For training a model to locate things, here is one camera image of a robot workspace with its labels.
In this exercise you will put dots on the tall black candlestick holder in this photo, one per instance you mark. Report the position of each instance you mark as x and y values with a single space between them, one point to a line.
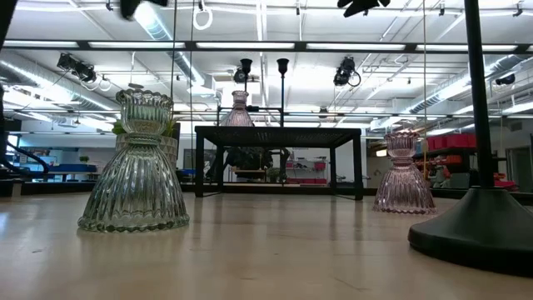
246 66
282 66
483 225

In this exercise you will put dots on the pink ribbed glass candle holder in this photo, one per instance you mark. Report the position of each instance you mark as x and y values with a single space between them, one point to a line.
403 183
238 116

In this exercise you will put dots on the green ribbed glass candle holder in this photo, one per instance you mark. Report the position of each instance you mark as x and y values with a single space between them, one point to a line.
137 187

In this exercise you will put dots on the green succulent plant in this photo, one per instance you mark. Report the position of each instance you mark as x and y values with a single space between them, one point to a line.
118 128

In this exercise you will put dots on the black perforated metal shelf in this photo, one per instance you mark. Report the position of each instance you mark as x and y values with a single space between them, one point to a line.
275 136

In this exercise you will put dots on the red storage bins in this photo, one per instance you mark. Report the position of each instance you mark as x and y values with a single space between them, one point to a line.
454 141

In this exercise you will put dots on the blue table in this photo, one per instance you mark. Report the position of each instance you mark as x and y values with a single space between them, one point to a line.
71 168

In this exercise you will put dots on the silver ventilation duct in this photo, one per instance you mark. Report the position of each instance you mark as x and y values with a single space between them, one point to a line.
160 31

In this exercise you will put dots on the black aluminium rig frame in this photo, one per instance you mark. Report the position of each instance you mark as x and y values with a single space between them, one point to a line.
191 46

